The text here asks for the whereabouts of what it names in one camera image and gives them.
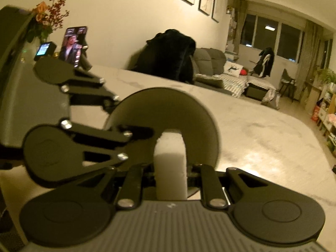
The red bucket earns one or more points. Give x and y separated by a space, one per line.
315 113

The green potted plant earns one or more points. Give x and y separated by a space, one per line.
326 76

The black fluffy coat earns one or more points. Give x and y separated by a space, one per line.
168 55

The patterned curtain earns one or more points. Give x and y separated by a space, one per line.
240 26
308 57

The orange red flower bouquet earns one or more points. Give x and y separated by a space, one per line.
50 13

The framed pale picture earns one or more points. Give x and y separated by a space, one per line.
215 5

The grey sofa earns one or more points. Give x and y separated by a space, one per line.
207 56

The dark wooden chair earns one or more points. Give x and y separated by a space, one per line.
287 82

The red cushion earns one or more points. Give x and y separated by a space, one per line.
244 72

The large window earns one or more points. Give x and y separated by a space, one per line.
267 34

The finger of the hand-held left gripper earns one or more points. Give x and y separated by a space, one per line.
86 94
136 132

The glass vase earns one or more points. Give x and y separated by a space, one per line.
45 37

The yellow white ceramic bowl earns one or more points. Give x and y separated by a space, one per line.
194 115

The black white jacket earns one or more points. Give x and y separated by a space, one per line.
263 63

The white low cabinet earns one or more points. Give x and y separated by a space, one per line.
328 120

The smartphone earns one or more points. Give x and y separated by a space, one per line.
72 47

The wooden shelf unit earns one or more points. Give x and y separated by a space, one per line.
313 94

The grey cushion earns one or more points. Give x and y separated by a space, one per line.
210 80

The white sponge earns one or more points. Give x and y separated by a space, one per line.
170 162

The white storage shelf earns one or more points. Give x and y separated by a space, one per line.
231 34

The striped blanket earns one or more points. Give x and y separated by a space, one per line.
236 84

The black phone stand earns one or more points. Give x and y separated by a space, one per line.
86 61

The small camera with lit screen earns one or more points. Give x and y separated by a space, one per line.
43 50

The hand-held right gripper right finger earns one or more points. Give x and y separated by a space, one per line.
211 186

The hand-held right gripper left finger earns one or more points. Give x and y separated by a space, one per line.
132 186

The white deer print pillow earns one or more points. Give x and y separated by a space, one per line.
233 69

